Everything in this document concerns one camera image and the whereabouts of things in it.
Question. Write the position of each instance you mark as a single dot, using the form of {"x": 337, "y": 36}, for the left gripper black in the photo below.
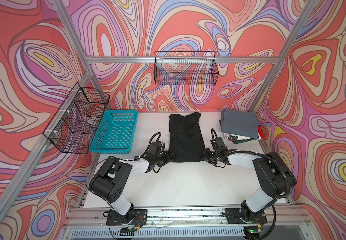
{"x": 168, "y": 157}

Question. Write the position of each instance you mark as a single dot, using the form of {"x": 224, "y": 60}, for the black wire basket left wall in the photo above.
{"x": 77, "y": 120}

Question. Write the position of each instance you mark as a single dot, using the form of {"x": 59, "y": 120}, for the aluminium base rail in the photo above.
{"x": 285, "y": 222}

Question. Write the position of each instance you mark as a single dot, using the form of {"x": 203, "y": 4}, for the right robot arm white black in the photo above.
{"x": 275, "y": 179}

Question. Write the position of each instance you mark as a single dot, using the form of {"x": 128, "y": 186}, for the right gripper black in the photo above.
{"x": 205, "y": 156}

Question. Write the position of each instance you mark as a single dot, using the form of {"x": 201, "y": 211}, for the black wire basket wall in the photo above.
{"x": 192, "y": 73}
{"x": 77, "y": 120}

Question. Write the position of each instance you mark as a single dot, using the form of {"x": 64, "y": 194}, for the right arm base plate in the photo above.
{"x": 244, "y": 216}

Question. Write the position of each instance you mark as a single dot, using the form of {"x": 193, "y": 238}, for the white folded t shirt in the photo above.
{"x": 231, "y": 137}

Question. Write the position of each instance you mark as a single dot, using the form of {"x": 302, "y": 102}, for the teal plastic basket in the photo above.
{"x": 115, "y": 133}

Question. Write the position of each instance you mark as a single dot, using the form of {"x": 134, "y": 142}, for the black wire basket back wall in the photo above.
{"x": 192, "y": 73}

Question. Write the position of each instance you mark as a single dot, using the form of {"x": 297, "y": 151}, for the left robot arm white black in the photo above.
{"x": 109, "y": 181}

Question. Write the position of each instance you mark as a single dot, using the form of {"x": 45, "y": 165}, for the aluminium frame crossbar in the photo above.
{"x": 149, "y": 60}

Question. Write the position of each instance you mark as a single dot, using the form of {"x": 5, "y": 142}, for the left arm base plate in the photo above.
{"x": 135, "y": 217}

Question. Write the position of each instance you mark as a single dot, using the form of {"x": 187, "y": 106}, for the black t shirt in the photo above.
{"x": 186, "y": 140}

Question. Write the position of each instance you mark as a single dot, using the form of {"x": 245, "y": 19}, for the red folded t shirt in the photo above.
{"x": 261, "y": 133}

